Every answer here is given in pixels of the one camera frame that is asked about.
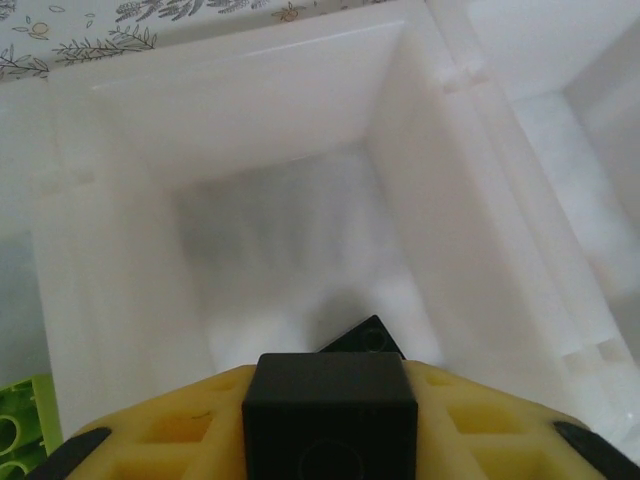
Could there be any white three-compartment container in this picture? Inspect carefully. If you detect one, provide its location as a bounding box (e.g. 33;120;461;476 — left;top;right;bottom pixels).
0;0;640;480

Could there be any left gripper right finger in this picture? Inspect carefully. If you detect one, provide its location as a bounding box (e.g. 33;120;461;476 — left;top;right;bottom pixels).
404;360;639;480

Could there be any black lego brick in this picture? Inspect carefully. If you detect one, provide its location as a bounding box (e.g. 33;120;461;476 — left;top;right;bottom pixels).
242;352;419;480
317;314;409;362

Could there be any green lego brick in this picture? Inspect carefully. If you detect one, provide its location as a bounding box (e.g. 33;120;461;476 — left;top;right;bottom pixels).
0;373;64;480

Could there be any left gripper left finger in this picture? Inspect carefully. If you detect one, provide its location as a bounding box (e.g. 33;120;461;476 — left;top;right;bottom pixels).
27;364;257;480

